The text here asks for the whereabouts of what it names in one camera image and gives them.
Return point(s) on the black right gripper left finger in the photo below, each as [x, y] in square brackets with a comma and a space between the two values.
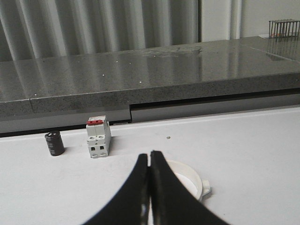
[130, 205]

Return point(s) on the white half pipe clamp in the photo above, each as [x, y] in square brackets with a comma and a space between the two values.
[202, 186]

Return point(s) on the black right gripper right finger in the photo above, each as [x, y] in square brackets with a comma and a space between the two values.
[172, 203]

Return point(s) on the white circuit breaker red switch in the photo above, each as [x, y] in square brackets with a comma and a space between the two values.
[99, 136]

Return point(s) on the black cylindrical capacitor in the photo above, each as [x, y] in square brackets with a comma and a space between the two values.
[54, 143]

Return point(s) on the black wire rack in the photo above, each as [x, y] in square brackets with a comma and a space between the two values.
[284, 28]

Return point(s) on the grey stone countertop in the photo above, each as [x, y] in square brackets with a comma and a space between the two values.
[115, 79]

